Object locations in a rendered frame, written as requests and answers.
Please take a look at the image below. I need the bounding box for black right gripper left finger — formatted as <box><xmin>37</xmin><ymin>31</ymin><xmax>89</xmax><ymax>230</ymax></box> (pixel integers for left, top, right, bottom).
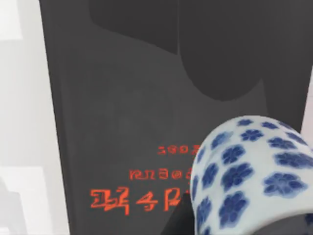
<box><xmin>161</xmin><ymin>193</ymin><xmax>196</xmax><ymax>235</ymax></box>

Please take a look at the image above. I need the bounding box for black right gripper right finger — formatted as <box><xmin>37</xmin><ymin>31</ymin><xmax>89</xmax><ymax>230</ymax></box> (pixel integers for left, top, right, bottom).
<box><xmin>251</xmin><ymin>212</ymin><xmax>313</xmax><ymax>235</ymax></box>

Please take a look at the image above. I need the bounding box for white and blue floral cup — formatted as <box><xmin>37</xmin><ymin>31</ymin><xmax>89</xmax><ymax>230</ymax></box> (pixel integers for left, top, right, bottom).
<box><xmin>190</xmin><ymin>116</ymin><xmax>313</xmax><ymax>235</ymax></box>

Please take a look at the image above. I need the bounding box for black book with red lettering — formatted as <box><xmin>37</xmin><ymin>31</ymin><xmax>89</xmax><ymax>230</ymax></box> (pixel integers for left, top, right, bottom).
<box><xmin>38</xmin><ymin>0</ymin><xmax>313</xmax><ymax>235</ymax></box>

